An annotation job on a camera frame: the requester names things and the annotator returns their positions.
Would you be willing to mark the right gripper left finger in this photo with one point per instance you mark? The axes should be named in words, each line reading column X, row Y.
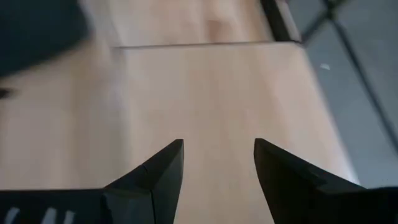
column 155, row 193

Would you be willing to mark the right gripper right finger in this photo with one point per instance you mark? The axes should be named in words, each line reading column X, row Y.
column 295, row 193

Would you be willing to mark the black rubber slide sandal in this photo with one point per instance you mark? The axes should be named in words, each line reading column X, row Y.
column 34, row 31

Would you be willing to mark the wooden shelf with black frame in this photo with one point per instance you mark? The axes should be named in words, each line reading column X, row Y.
column 217, row 109

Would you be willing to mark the black aluminium table frame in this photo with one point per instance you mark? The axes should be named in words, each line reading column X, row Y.
column 276, row 21

